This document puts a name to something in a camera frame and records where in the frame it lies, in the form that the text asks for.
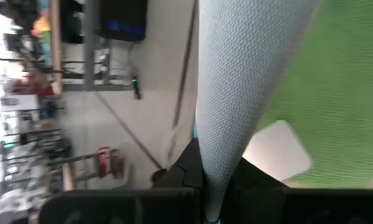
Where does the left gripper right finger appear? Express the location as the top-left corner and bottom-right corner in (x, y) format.
(222, 157), (373, 224)

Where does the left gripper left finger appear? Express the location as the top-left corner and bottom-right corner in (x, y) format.
(39, 138), (206, 224)

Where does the green microfiber towel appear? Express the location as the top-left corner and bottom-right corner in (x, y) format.
(242, 0), (373, 190)

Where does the blue microfiber towel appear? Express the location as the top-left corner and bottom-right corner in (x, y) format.
(194, 0), (321, 224)

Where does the black computer tower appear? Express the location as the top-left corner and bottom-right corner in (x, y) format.
(98, 0), (149, 43)

